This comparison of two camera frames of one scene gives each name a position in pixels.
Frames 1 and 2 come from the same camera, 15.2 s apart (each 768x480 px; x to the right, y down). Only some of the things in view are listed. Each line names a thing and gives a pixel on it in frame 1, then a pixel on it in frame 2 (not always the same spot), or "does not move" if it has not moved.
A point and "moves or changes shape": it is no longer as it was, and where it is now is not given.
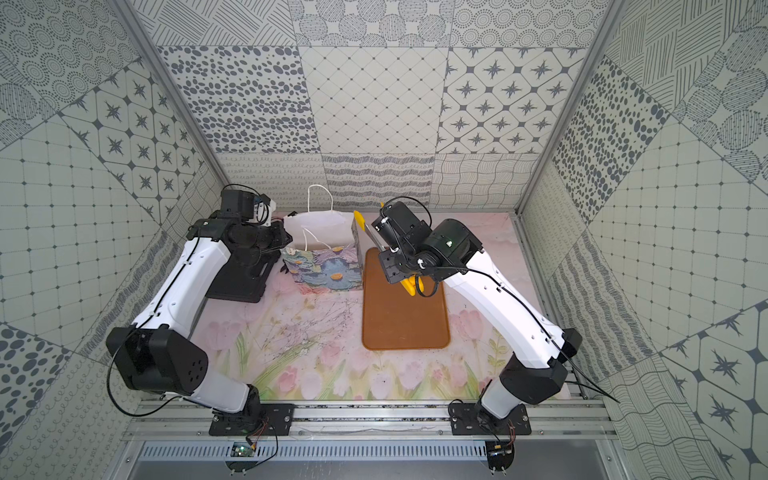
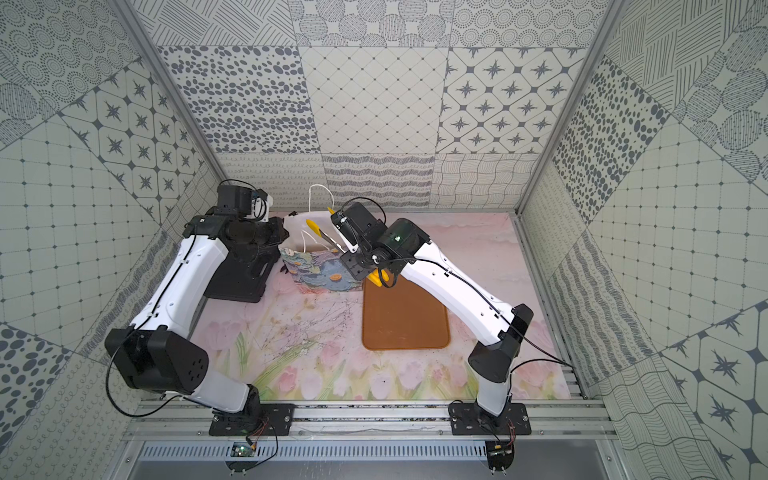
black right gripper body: [398, 265] to [358, 263]
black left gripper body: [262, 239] does not move
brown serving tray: [393, 320] does not move
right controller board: [500, 454] does not move
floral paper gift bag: [322, 249] does not move
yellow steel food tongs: [410, 284] moves or changes shape
